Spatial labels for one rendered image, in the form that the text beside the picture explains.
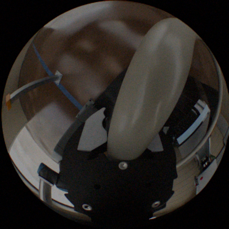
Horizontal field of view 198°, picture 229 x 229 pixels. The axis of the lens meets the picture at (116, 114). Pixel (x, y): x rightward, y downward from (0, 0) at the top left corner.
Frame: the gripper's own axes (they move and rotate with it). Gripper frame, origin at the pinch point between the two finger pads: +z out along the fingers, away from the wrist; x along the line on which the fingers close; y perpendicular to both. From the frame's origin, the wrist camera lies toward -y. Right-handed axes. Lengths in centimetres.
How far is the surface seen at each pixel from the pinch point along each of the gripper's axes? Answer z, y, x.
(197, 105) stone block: 10.6, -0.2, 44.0
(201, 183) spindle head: -42, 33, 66
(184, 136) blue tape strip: 5.4, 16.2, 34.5
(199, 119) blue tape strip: 5.3, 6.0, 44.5
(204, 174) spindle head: -34, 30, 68
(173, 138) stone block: 8.3, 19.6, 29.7
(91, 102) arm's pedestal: 87, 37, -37
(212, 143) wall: -36, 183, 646
